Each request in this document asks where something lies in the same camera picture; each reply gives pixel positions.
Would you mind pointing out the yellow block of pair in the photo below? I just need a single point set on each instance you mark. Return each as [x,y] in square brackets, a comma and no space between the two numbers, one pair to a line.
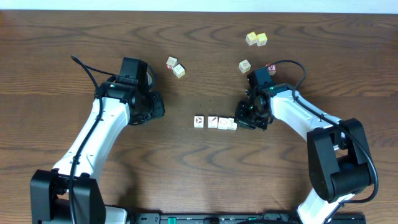
[251,38]
[261,39]

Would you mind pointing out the plain white picture block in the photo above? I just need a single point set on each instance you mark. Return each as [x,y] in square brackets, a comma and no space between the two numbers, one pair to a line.
[223,123]

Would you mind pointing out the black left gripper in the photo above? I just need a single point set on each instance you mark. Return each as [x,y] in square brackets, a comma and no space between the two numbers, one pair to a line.
[157,107]

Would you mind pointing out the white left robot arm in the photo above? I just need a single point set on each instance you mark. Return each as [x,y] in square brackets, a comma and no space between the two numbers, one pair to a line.
[69,192]

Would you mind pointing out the blue sided picture block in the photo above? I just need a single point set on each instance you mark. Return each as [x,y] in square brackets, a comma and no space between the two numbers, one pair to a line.
[231,124]

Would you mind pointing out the white block yellow drawing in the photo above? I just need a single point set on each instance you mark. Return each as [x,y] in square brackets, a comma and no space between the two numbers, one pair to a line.
[244,66]

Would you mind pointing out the yellow block right of pair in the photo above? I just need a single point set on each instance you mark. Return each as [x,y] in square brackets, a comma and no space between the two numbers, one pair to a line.
[261,39]

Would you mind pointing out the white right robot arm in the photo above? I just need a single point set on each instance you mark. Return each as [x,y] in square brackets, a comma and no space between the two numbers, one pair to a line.
[339,160]

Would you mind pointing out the hammer picture block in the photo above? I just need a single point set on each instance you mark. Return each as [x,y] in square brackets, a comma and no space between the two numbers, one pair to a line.
[212,122]

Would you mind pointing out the yellow block left of pair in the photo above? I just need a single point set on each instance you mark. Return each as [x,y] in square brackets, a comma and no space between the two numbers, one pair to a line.
[251,38]

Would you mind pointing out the white block yellow sides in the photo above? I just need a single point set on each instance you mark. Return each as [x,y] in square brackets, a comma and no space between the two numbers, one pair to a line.
[179,71]

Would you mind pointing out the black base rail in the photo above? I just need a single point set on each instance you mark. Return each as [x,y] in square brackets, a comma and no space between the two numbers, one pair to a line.
[156,218]

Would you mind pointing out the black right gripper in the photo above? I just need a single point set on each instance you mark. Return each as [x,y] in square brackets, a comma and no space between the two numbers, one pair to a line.
[240,118]

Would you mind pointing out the white block red sides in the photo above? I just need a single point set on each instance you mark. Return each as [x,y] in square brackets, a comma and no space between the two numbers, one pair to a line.
[171,62]

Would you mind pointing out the red letter A block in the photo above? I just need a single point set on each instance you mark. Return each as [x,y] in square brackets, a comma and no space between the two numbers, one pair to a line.
[271,69]

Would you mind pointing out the soccer ball picture block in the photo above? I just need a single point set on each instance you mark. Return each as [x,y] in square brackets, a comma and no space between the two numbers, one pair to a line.
[199,121]

